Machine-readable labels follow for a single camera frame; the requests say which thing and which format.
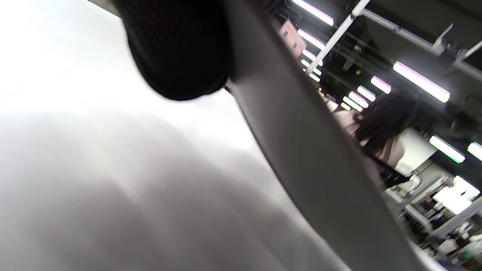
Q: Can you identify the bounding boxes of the person's left hand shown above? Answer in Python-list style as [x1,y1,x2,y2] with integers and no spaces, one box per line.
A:
[112,0,233,101]

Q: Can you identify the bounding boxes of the grey metal plate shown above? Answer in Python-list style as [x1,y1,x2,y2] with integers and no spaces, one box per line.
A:
[222,0,428,271]

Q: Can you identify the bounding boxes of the pink hanging sign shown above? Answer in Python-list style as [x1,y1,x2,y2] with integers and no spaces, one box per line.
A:
[279,19,307,59]

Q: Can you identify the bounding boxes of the row of ceiling lights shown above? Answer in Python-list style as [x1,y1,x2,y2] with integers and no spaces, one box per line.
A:
[290,0,482,164]

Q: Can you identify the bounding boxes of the white overhead metal frame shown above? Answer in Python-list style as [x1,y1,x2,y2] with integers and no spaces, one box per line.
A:
[305,0,482,76]

